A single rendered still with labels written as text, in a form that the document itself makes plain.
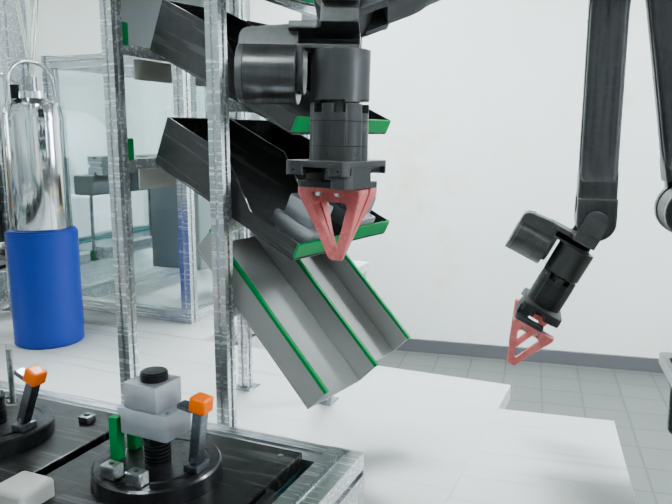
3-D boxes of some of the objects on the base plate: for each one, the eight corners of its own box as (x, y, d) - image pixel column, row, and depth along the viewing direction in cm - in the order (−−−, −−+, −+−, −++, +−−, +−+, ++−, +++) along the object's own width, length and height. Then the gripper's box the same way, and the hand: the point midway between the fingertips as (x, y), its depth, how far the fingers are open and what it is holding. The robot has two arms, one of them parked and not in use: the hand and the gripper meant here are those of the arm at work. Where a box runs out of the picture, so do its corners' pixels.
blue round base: (98, 335, 169) (92, 226, 165) (49, 353, 155) (40, 234, 151) (51, 328, 175) (43, 222, 171) (-1, 345, 161) (-11, 230, 157)
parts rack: (339, 398, 129) (339, -57, 115) (233, 489, 96) (216, -132, 82) (242, 382, 137) (232, -44, 124) (114, 460, 105) (81, -107, 91)
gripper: (351, 98, 61) (346, 272, 63) (391, 104, 70) (385, 256, 72) (283, 98, 63) (281, 264, 66) (330, 104, 73) (326, 250, 75)
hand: (336, 251), depth 69 cm, fingers closed
